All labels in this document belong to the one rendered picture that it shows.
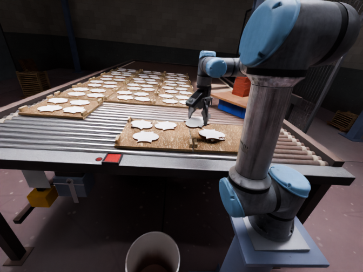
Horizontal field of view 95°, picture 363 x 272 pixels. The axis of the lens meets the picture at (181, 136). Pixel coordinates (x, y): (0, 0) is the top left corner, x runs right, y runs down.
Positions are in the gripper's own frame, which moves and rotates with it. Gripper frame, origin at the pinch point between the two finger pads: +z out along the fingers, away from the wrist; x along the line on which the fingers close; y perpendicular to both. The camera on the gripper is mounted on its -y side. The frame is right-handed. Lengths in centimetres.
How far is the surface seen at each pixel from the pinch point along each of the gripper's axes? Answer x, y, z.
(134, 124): 35.6, -16.5, 9.7
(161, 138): 13.8, -13.4, 11.3
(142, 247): 4, -37, 79
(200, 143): -4.7, -0.5, 11.7
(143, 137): 19.5, -21.6, 9.9
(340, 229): -107, 112, 108
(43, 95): 126, -42, 9
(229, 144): -16.7, 12.8, 12.0
